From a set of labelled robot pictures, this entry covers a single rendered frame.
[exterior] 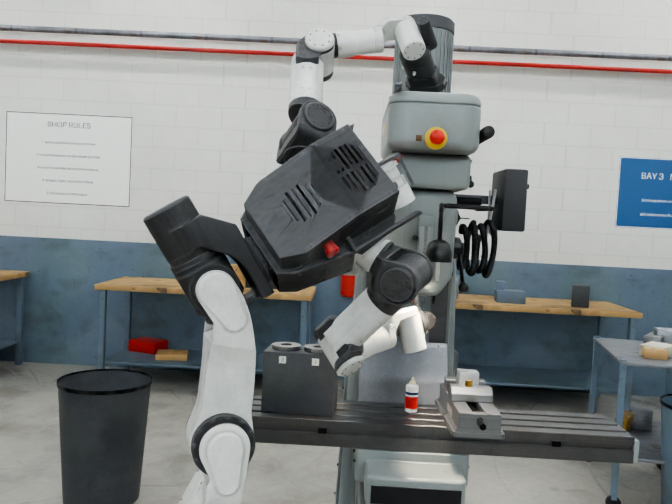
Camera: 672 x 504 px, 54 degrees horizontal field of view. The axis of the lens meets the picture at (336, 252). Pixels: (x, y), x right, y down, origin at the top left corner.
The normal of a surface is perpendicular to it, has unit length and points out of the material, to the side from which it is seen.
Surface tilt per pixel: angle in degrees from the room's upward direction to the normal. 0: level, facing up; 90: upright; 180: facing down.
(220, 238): 90
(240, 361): 115
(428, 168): 90
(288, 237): 74
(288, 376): 90
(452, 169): 90
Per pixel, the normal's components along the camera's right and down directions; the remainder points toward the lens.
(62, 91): -0.02, 0.05
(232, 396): 0.30, 0.07
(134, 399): 0.83, 0.14
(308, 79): 0.03, -0.48
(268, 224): -0.18, -0.23
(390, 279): -0.37, 0.20
